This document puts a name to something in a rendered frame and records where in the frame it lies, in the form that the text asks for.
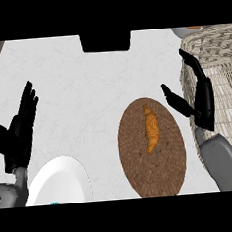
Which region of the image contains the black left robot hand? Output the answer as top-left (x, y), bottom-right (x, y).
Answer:
top-left (0, 79), bottom-right (45, 175)

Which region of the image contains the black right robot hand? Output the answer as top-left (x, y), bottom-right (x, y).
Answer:
top-left (157, 45), bottom-right (217, 136)

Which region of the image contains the beige wicker basket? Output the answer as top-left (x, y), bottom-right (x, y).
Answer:
top-left (175, 23), bottom-right (232, 175)

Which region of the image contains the orange croissant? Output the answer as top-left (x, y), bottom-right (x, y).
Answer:
top-left (142, 103), bottom-right (162, 155)

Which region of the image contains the brown oval placemat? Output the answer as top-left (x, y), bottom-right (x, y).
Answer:
top-left (114, 94), bottom-right (190, 201)

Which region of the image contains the white plate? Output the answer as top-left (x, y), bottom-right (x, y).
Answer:
top-left (21, 153), bottom-right (95, 207)

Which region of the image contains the grey bowl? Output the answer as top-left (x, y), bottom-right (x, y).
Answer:
top-left (170, 26), bottom-right (204, 39)

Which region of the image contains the black box appliance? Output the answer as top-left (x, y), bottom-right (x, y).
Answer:
top-left (78, 31), bottom-right (133, 55)

